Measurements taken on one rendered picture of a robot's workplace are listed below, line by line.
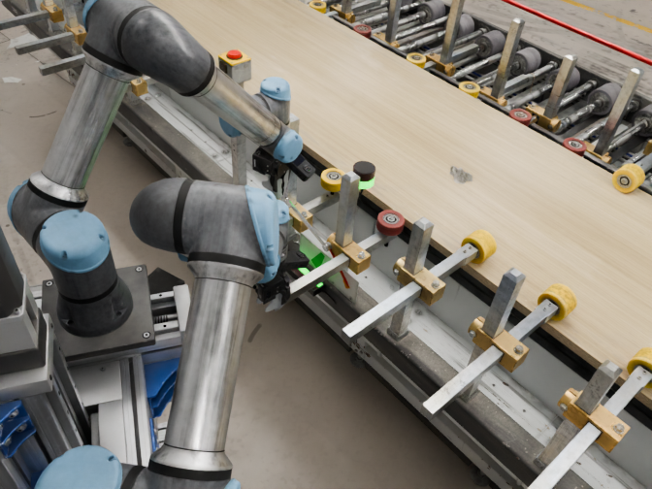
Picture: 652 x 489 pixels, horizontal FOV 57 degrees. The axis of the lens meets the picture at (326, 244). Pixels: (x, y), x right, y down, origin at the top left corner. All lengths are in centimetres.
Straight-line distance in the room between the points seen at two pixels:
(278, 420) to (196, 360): 151
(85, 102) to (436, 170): 115
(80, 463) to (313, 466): 145
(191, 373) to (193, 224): 21
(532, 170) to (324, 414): 117
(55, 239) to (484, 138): 148
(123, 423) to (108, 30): 75
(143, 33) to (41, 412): 65
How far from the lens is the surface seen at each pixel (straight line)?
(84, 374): 140
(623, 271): 186
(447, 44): 267
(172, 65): 113
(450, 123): 224
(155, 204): 92
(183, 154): 233
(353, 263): 169
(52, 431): 115
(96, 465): 92
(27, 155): 372
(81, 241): 121
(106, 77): 123
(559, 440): 153
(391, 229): 174
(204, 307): 88
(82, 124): 125
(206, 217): 89
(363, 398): 244
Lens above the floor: 207
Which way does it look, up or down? 44 degrees down
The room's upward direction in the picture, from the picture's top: 5 degrees clockwise
